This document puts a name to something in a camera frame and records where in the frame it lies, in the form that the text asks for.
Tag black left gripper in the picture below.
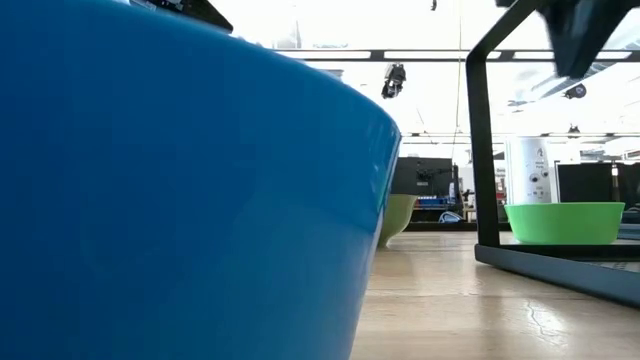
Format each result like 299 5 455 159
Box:
129 0 235 35

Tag bright green plastic bowl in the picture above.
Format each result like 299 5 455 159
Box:
503 201 626 246

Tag blue plastic bowl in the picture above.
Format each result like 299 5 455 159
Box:
0 0 403 360

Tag black ceiling spotlight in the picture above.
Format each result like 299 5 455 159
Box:
563 82 588 101

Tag white round pillar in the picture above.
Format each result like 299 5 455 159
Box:
503 136 554 205

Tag black partition panel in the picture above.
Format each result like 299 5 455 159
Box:
555 161 640 205

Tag black monitor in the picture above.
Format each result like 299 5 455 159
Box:
391 156 460 197

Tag blue storage bins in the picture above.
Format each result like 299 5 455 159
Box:
416 195 457 209

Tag olive green bowl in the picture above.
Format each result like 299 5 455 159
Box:
377 193 419 250

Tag black metal frame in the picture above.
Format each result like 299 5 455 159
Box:
465 0 640 309

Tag thin black frame crossbar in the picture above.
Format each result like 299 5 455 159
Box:
399 131 640 140

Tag black overhead camera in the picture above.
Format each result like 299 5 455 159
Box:
380 63 408 100

